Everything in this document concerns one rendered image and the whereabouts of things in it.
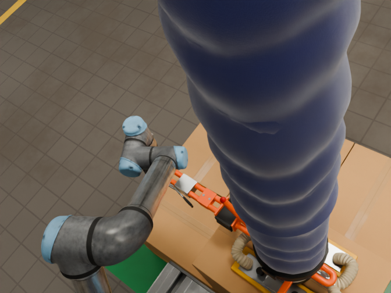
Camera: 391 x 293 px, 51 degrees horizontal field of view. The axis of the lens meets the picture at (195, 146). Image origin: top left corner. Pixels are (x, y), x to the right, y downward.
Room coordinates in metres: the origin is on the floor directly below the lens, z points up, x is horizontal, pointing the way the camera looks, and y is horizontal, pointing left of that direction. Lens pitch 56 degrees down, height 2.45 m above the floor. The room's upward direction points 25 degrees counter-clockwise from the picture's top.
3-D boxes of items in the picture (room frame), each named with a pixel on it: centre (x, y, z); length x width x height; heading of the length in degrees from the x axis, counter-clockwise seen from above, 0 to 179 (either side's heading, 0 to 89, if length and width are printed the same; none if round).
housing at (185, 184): (0.78, 0.09, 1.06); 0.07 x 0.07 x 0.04; 30
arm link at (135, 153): (0.77, 0.19, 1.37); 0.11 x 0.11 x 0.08; 62
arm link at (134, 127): (0.87, 0.16, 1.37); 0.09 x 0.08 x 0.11; 152
